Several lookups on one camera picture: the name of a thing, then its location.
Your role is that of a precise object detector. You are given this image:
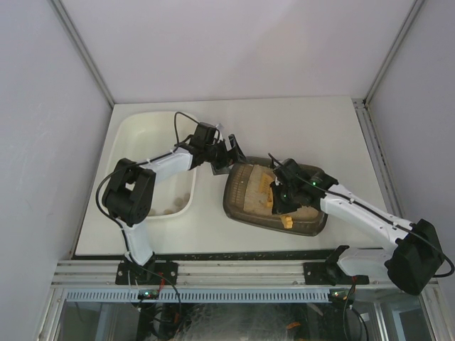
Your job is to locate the yellow litter scoop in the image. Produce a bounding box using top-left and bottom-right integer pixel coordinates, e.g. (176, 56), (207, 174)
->
(258, 172), (294, 229)

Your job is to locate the dark brown litter box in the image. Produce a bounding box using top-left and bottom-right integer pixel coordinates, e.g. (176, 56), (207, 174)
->
(223, 157), (328, 237)

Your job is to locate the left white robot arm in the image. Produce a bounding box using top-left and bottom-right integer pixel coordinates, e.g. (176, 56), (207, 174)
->
(95, 134), (247, 266)

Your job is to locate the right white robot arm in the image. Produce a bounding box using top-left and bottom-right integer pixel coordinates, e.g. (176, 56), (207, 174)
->
(270, 166), (446, 296)

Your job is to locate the white plastic tray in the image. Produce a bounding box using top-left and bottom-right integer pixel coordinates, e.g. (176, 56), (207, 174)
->
(105, 111), (196, 221)

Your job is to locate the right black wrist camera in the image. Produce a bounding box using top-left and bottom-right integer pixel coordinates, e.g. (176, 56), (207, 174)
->
(273, 158), (311, 186)

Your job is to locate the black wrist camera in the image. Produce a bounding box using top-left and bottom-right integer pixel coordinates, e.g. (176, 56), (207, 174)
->
(273, 158), (311, 186)
(190, 122), (217, 148)

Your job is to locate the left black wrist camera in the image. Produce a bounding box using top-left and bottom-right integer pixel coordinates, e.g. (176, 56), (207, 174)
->
(190, 122), (217, 148)

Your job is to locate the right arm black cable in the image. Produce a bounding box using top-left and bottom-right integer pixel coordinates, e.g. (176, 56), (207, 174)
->
(267, 152), (455, 278)

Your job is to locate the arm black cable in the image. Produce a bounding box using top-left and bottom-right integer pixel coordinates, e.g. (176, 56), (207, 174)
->
(95, 111), (200, 242)
(267, 152), (455, 278)

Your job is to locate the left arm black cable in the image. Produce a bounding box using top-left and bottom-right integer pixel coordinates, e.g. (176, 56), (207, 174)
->
(95, 111), (200, 242)

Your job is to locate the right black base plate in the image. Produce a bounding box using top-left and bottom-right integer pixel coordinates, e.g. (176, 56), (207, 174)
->
(303, 261), (370, 286)

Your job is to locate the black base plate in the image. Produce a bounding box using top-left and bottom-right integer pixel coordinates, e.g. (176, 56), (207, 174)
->
(303, 261), (370, 286)
(115, 261), (178, 286)

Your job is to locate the right aluminium side rail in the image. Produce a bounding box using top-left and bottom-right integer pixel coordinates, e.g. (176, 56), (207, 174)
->
(351, 99), (419, 249)

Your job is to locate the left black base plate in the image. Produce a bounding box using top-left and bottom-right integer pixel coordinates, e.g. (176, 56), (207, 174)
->
(115, 261), (178, 286)

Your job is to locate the aluminium front rail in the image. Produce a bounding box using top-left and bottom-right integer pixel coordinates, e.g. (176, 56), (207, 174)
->
(50, 257), (439, 287)

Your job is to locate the grey slotted cable duct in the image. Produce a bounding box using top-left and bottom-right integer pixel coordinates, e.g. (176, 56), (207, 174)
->
(65, 288), (420, 303)

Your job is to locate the left aluminium frame post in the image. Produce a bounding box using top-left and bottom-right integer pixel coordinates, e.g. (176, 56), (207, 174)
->
(48, 0), (115, 109)

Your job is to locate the aluminium frame post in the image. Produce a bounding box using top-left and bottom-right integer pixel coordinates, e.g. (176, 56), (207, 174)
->
(48, 0), (115, 109)
(363, 0), (427, 106)

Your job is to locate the right aluminium frame post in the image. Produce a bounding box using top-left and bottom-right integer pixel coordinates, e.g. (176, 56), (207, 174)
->
(363, 0), (427, 106)

